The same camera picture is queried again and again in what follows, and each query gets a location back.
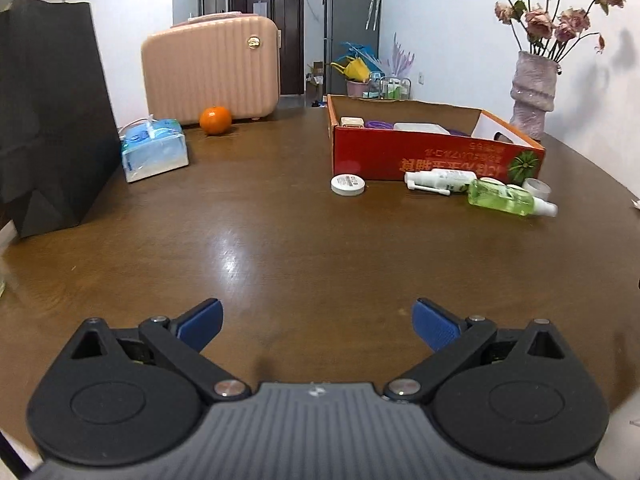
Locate pink textured vase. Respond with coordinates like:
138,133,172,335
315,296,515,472
510,50,563,141

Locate yellow watering can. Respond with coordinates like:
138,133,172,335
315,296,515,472
331,57,372,84

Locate blue tissue pack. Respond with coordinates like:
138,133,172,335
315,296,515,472
120,115,190,183

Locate purple feather decoration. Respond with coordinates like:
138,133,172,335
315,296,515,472
390,32,416,79

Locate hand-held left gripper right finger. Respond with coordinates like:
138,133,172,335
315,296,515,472
382,298,572,403

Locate green liquid spray bottle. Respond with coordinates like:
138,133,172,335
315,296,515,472
467,178,559,218

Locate wire rack with bottles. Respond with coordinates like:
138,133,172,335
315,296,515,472
370,76,412,101

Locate dried pink roses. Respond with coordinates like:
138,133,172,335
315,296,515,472
467,0,627,61

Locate white round jar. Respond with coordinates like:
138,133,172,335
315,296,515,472
331,174,366,197

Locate white spray bottle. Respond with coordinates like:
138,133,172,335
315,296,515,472
404,169,479,195

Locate blue plastic item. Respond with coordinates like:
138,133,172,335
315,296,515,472
340,41,384,68

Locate white plastic box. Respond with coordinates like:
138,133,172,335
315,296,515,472
393,122,451,135

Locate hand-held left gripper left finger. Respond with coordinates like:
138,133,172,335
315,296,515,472
69,298,252,403

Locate orange fruit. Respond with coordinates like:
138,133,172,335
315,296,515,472
199,105,233,136

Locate black paper bag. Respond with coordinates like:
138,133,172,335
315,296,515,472
0,0,122,239

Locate grey refrigerator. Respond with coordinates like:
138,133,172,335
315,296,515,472
322,0,383,96

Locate dark brown door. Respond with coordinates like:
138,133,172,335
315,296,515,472
227,0,306,97

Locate small clear cup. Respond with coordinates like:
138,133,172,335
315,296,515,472
521,178,552,201

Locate pink ribbed suitcase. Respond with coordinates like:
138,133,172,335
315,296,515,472
140,11,281,126

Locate red cardboard box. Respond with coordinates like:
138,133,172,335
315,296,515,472
326,94,547,184

